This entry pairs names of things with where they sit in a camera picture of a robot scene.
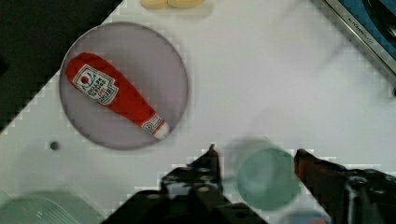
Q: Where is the green perforated basket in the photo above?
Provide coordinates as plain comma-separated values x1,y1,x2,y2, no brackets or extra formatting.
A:
0,190,104,224

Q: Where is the grey round plate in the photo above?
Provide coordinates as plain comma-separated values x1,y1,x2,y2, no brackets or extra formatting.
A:
60,22,190,150

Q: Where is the red plush ketchup bottle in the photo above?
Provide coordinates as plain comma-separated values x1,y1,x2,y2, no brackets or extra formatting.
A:
65,52,170,140

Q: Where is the black toaster oven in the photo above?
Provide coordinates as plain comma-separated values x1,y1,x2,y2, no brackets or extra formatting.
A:
312,0,396,77

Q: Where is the green plastic cup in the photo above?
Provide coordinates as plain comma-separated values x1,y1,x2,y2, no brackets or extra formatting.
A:
222,137,300,211

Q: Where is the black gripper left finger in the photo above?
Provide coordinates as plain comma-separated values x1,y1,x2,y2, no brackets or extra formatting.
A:
161,144,223,199

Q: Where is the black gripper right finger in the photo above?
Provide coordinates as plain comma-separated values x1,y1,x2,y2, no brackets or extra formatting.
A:
293,149,396,218

